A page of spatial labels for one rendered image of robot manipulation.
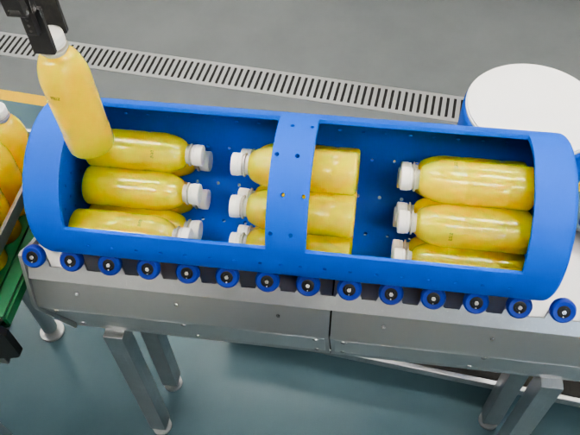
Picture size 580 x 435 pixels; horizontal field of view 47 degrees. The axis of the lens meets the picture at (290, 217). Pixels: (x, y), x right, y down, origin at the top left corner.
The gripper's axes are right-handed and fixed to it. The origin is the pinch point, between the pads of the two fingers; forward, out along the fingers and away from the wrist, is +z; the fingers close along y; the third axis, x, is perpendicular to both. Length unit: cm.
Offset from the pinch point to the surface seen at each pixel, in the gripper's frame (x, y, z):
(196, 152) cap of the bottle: -13.4, 10.1, 34.1
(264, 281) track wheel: -27, -5, 51
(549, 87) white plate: -81, 45, 44
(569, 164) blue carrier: -74, 5, 24
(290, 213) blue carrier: -32.5, -5.4, 29.4
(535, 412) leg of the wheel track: -88, -3, 98
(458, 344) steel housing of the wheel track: -64, -8, 62
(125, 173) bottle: -0.7, 6.4, 37.2
